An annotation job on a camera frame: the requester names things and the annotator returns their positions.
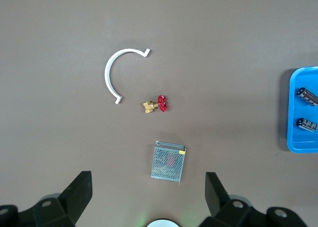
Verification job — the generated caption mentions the perforated metal power supply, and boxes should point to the perforated metal power supply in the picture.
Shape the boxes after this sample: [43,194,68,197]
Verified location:
[151,140,187,187]

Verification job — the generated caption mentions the small dark terminal block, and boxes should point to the small dark terminal block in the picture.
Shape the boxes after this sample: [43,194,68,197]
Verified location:
[296,117,318,133]

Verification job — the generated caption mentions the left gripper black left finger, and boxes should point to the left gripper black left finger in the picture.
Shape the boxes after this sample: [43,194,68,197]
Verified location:
[18,171,93,227]

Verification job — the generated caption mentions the brass valve red handwheel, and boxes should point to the brass valve red handwheel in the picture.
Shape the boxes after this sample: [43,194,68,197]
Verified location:
[142,95,169,114]

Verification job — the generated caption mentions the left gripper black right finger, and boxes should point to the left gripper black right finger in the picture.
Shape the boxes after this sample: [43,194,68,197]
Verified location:
[198,172,268,227]

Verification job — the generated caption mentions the long brown electrolytic capacitor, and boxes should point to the long brown electrolytic capacitor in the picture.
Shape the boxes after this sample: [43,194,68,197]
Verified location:
[295,87,318,107]

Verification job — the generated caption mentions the blue plastic tray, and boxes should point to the blue plastic tray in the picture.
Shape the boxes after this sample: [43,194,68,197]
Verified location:
[287,67,318,153]

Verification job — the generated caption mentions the white curved plastic bracket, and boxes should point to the white curved plastic bracket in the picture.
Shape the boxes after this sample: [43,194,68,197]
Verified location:
[103,48,152,105]

